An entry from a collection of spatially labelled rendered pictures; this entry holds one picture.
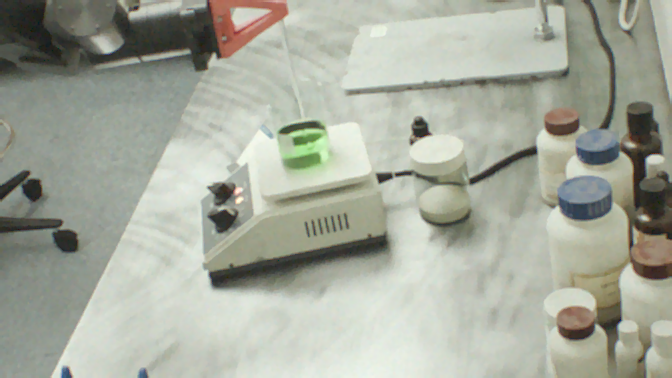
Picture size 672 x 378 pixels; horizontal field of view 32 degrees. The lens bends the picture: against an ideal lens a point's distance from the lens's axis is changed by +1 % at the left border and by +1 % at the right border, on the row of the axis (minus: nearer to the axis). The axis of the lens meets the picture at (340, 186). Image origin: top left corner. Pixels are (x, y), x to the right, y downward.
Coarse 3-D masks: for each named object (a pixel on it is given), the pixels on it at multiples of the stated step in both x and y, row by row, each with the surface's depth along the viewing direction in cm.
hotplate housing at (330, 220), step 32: (256, 192) 125; (320, 192) 123; (352, 192) 122; (256, 224) 121; (288, 224) 122; (320, 224) 122; (352, 224) 123; (384, 224) 124; (224, 256) 123; (256, 256) 124; (288, 256) 124
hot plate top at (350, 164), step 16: (336, 128) 130; (352, 128) 130; (272, 144) 130; (336, 144) 127; (352, 144) 126; (256, 160) 127; (272, 160) 126; (336, 160) 124; (352, 160) 124; (368, 160) 123; (272, 176) 124; (288, 176) 123; (304, 176) 122; (320, 176) 122; (336, 176) 121; (352, 176) 121; (368, 176) 121; (272, 192) 121; (288, 192) 121; (304, 192) 121
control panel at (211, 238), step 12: (240, 168) 132; (228, 180) 132; (240, 180) 130; (240, 192) 127; (204, 204) 132; (228, 204) 128; (240, 204) 126; (252, 204) 124; (204, 216) 130; (240, 216) 124; (252, 216) 122; (204, 228) 128; (228, 228) 124; (204, 240) 126; (216, 240) 124; (204, 252) 124
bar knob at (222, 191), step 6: (210, 186) 130; (216, 186) 128; (222, 186) 128; (228, 186) 129; (234, 186) 129; (216, 192) 129; (222, 192) 129; (228, 192) 128; (216, 198) 130; (222, 198) 129; (228, 198) 128; (216, 204) 129
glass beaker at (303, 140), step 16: (288, 80) 124; (304, 80) 124; (272, 96) 123; (288, 96) 125; (304, 96) 125; (320, 96) 120; (272, 112) 120; (288, 112) 119; (304, 112) 119; (320, 112) 121; (272, 128) 122; (288, 128) 120; (304, 128) 120; (320, 128) 121; (288, 144) 121; (304, 144) 121; (320, 144) 122; (288, 160) 123; (304, 160) 122; (320, 160) 123
